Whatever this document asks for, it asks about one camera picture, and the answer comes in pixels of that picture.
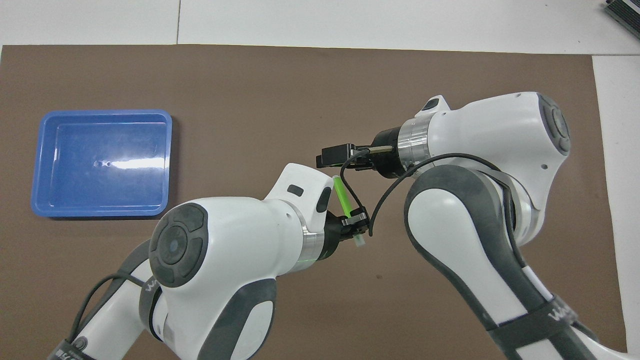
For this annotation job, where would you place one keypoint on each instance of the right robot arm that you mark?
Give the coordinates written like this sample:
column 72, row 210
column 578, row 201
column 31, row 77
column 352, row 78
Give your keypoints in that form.
column 480, row 130

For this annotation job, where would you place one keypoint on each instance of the black ribbed device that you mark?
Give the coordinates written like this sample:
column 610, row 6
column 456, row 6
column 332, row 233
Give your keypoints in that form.
column 625, row 12

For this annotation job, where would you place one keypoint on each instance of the blue plastic tray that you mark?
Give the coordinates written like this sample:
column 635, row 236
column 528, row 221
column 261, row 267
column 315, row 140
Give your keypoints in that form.
column 102, row 160

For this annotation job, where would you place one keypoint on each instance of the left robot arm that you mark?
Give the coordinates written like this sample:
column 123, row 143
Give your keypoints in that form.
column 235, row 250

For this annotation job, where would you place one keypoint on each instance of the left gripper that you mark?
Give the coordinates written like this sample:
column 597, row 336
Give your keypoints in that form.
column 333, row 235

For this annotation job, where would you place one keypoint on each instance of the green pen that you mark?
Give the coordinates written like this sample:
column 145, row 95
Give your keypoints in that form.
column 343, row 196

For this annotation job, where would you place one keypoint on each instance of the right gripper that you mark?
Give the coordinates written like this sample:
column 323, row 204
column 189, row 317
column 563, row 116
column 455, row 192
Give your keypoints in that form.
column 387, row 155

